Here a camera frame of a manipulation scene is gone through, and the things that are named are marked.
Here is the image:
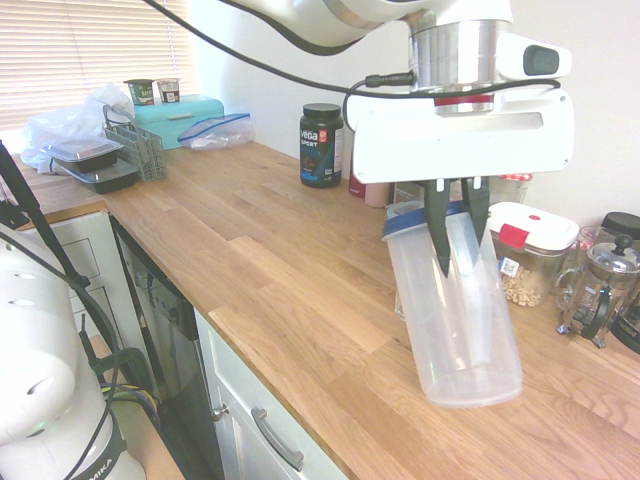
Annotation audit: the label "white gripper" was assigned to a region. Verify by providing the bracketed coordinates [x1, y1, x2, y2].
[347, 88, 574, 279]

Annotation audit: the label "clear plastic pitcher blue lid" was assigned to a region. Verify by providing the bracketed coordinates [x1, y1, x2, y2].
[381, 199, 525, 410]

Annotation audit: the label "jar with red checked lid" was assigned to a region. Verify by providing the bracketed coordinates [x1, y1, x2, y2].
[497, 172, 535, 206]

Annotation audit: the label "pink bottle black cap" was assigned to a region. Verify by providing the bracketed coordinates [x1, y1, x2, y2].
[363, 181, 397, 209]

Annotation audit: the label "cereal container white lid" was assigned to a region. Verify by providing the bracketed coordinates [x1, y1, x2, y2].
[487, 201, 581, 309]

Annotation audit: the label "red bottle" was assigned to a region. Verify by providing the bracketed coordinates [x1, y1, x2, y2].
[347, 149, 370, 199]

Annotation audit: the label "glass mug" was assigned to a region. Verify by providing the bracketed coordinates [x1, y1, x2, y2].
[576, 225, 622, 254]

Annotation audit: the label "black protein powder tub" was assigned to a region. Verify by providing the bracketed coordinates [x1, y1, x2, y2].
[299, 102, 346, 190]

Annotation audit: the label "glass french press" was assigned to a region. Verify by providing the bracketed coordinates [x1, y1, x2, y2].
[553, 233, 640, 350]

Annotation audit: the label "jar with black lid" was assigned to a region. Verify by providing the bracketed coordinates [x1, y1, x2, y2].
[599, 211, 640, 242]

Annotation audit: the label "black coffee appliance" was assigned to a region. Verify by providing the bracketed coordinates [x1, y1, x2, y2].
[608, 298, 640, 357]

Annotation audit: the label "clear zip bag blue seal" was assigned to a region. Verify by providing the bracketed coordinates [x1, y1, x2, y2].
[176, 112, 257, 152]

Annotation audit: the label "teal bread box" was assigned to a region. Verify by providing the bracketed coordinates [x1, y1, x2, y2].
[132, 93, 226, 152]

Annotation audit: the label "white cabinet drawer front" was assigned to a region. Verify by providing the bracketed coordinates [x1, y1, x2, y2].
[193, 308, 351, 480]

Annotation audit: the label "black dishwasher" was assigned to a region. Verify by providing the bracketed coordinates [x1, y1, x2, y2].
[110, 214, 225, 480]

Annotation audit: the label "brown and white yogurt cup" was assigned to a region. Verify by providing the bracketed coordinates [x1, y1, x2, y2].
[155, 77, 183, 105]

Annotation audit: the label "grey cutlery basket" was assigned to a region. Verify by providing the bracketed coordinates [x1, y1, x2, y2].
[102, 104, 169, 183]

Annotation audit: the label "green yogurt cup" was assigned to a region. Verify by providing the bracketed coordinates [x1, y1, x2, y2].
[123, 78, 158, 108]

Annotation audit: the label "black meal container clear lid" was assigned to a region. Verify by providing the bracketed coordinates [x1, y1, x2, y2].
[42, 138, 124, 174]
[58, 160, 142, 196]

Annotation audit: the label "green and black clamp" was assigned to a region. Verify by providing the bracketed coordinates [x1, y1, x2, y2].
[74, 313, 162, 401]

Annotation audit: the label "white side cabinet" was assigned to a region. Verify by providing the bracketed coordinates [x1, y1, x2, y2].
[19, 211, 151, 362]

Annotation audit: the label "white plastic bag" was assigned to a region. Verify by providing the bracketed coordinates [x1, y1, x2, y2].
[20, 83, 137, 175]

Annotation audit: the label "white window blinds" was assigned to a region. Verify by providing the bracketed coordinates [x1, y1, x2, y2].
[0, 0, 197, 135]

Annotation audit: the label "black stand leg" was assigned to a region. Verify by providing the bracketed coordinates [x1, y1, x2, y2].
[0, 138, 92, 290]

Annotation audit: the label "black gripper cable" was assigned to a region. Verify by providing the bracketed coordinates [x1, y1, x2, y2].
[142, 0, 564, 120]

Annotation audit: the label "silver drawer handle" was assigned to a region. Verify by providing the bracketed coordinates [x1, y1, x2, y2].
[250, 406, 306, 472]

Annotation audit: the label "coloured wire bundle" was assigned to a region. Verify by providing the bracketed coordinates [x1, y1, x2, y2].
[99, 381, 163, 427]

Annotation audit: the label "black base cable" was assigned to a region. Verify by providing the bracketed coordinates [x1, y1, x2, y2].
[0, 219, 124, 480]

